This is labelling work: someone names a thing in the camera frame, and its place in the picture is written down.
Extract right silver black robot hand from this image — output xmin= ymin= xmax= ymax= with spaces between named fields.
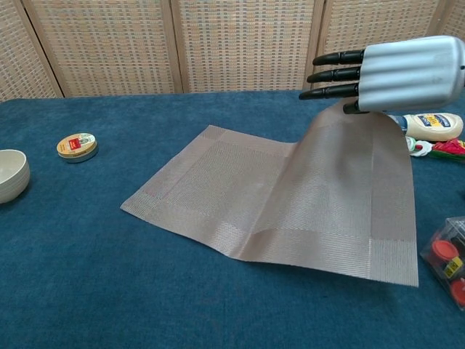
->
xmin=299 ymin=35 xmax=465 ymax=116

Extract gray woven placemat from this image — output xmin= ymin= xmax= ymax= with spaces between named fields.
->
xmin=119 ymin=100 xmax=420 ymax=289

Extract white bowl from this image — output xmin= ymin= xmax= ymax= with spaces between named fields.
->
xmin=0 ymin=149 xmax=31 ymax=204

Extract mayonnaise squeeze bottle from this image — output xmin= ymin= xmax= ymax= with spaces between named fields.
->
xmin=388 ymin=113 xmax=465 ymax=141

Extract woven wood folding screen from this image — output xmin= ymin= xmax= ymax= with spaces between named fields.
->
xmin=0 ymin=0 xmax=465 ymax=103

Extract clear box of red caps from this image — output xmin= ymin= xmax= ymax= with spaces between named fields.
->
xmin=419 ymin=217 xmax=465 ymax=312

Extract round yellow tin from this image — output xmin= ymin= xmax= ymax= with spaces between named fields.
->
xmin=56 ymin=132 xmax=99 ymax=164

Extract blue carpet table cover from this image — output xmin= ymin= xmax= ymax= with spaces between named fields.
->
xmin=0 ymin=86 xmax=465 ymax=349

